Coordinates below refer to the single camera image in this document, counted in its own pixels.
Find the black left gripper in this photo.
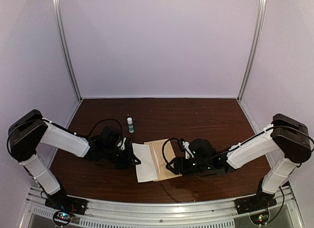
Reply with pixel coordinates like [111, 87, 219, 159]
[103, 146, 140, 170]

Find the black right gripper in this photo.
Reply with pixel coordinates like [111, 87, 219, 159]
[166, 157, 211, 176]

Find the brown kraft envelope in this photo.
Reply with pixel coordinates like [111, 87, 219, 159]
[144, 139, 182, 182]

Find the small green glue stick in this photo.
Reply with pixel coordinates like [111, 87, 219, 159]
[127, 117, 134, 133]

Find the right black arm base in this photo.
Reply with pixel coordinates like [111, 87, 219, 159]
[235, 188, 277, 214]

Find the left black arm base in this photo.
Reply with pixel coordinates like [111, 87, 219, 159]
[45, 188, 87, 215]

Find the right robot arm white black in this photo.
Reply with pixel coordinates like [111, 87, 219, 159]
[162, 114, 314, 209]

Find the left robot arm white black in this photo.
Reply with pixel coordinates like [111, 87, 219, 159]
[6, 109, 141, 210]

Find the left round circuit board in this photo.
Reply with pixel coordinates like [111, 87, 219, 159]
[52, 211, 73, 226]

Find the round circuit board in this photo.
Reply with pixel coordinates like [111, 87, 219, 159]
[52, 211, 73, 226]
[250, 211, 270, 226]

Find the right round circuit board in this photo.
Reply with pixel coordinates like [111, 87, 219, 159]
[250, 211, 270, 226]

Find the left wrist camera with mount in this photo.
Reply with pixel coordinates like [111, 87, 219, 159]
[116, 137, 131, 151]

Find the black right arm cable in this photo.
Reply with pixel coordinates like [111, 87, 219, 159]
[161, 137, 229, 177]

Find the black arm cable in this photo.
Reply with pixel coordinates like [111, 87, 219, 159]
[71, 119, 123, 140]
[161, 137, 229, 177]

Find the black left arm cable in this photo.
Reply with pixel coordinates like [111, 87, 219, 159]
[71, 119, 123, 140]

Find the front aluminium slotted rail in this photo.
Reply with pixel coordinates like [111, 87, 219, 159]
[17, 186, 305, 228]

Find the left aluminium frame post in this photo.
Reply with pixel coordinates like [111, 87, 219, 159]
[52, 0, 82, 102]

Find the aluminium frame post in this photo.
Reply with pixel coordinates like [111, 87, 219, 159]
[237, 0, 267, 102]
[52, 0, 82, 102]

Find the right aluminium frame post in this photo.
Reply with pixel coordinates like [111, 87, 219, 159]
[237, 0, 267, 102]

